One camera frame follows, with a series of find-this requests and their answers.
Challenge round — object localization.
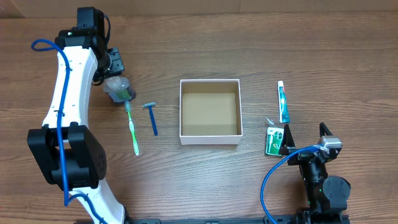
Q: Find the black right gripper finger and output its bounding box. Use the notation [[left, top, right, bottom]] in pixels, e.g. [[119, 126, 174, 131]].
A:
[[279, 124, 295, 156], [320, 122, 333, 137]]

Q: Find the clear soap pump bottle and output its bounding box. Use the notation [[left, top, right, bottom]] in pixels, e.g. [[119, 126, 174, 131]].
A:
[[103, 76, 136, 103]]

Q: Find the green toothbrush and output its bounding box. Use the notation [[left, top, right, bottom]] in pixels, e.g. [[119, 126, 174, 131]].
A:
[[124, 101, 139, 156]]

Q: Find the blue disposable razor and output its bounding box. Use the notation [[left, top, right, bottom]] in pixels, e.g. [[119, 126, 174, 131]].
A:
[[142, 101, 158, 136]]

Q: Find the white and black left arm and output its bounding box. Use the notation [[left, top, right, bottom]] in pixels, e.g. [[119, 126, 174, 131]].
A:
[[27, 7, 129, 223]]

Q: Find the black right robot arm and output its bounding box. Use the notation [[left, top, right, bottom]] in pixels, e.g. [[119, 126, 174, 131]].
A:
[[279, 123, 351, 224]]

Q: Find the green soap packet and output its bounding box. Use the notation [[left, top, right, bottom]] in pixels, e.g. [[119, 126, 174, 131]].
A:
[[265, 117, 284, 156]]

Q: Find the blue toothpaste tube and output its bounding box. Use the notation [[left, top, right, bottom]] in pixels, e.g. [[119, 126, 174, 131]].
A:
[[277, 80, 290, 123]]

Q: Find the white cardboard box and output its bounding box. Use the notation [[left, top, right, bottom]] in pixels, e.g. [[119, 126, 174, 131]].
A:
[[179, 79, 243, 145]]

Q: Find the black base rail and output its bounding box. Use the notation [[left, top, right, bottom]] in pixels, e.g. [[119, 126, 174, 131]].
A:
[[126, 215, 350, 224]]

